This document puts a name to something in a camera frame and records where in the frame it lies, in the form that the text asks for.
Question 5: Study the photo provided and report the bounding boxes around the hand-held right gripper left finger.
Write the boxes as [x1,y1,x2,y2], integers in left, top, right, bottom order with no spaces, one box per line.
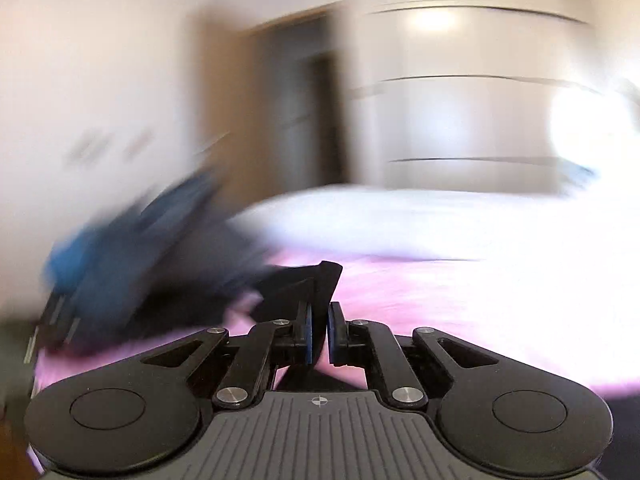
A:
[142,300,316,409]

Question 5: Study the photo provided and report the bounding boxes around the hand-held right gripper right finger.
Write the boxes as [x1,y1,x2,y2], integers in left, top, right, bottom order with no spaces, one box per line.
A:
[326,301,501,409]

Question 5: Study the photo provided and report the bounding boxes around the black pants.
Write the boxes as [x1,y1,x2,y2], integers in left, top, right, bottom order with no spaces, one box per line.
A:
[215,230,371,392]

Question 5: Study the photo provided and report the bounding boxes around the pink floral blanket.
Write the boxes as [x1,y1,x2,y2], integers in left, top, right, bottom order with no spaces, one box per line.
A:
[25,250,640,461]

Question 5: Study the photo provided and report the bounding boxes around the white ribbed quilt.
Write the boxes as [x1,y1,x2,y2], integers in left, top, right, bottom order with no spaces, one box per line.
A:
[225,182,640,273]

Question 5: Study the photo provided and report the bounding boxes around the brown wooden door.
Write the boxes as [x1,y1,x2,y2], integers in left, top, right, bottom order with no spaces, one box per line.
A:
[187,2,353,198]

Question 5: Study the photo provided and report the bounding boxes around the white wardrobe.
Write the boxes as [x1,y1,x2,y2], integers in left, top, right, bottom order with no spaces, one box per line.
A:
[345,0,640,196]

